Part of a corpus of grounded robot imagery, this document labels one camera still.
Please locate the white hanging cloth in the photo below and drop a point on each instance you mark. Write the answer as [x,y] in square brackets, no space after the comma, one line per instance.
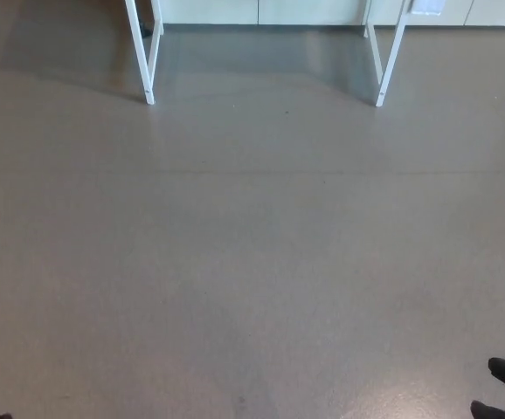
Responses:
[427,6]

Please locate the white metal table leg frame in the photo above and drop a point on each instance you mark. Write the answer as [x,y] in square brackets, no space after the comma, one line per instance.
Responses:
[392,57]
[140,57]

